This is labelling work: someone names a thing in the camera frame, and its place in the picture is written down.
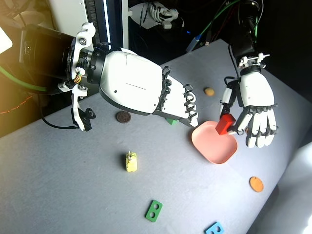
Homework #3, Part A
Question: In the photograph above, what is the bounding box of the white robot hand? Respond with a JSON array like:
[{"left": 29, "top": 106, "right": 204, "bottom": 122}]
[
  {"left": 98, "top": 48, "right": 199, "bottom": 128},
  {"left": 218, "top": 70, "right": 279, "bottom": 149}
]

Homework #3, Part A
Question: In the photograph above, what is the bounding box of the red wooden block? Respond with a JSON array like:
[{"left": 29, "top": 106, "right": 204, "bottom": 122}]
[{"left": 215, "top": 114, "right": 236, "bottom": 136}]

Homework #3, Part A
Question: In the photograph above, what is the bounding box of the pink square plate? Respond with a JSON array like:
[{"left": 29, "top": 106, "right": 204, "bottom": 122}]
[{"left": 191, "top": 120, "right": 238, "bottom": 165}]

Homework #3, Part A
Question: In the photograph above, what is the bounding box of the spare white robot hand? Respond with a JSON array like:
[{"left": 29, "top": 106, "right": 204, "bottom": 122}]
[{"left": 149, "top": 1, "right": 179, "bottom": 30}]

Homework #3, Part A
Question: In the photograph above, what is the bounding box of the green two-hole brick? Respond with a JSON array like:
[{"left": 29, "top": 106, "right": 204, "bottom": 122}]
[{"left": 145, "top": 199, "right": 163, "bottom": 223}]

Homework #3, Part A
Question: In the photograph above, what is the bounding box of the blue two-hole brick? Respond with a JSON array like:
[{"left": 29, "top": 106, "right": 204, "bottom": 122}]
[{"left": 204, "top": 221, "right": 225, "bottom": 234}]

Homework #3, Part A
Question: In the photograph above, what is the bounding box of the dark chocolate sandwich cookie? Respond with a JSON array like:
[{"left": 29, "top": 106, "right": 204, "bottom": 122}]
[{"left": 116, "top": 111, "right": 132, "bottom": 124}]

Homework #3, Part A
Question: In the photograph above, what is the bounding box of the blue USB plug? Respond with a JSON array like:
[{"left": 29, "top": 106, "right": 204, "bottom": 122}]
[{"left": 186, "top": 36, "right": 203, "bottom": 52}]

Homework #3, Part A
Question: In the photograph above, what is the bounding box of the yellow toy corn piece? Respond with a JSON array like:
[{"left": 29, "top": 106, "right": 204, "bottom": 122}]
[{"left": 125, "top": 151, "right": 138, "bottom": 173}]

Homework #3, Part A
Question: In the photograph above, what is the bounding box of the white robot torso column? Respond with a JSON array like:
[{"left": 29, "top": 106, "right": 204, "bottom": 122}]
[{"left": 48, "top": 0, "right": 130, "bottom": 49}]

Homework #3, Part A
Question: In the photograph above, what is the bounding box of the round brown waffle cookie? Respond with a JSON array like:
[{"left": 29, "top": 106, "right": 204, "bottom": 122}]
[{"left": 249, "top": 176, "right": 265, "bottom": 193}]

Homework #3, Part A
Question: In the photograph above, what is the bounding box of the grey table cloth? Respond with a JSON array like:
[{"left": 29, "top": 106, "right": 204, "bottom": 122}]
[{"left": 0, "top": 39, "right": 312, "bottom": 234}]

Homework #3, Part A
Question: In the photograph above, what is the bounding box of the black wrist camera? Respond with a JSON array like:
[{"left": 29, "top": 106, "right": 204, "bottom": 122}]
[{"left": 70, "top": 107, "right": 96, "bottom": 132}]

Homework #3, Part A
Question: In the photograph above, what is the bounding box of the black camera cable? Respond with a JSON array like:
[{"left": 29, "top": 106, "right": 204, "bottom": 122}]
[{"left": 40, "top": 107, "right": 82, "bottom": 130}]

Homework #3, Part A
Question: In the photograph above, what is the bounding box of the thick green cable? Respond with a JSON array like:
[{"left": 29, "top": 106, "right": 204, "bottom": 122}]
[{"left": 0, "top": 66, "right": 47, "bottom": 93}]

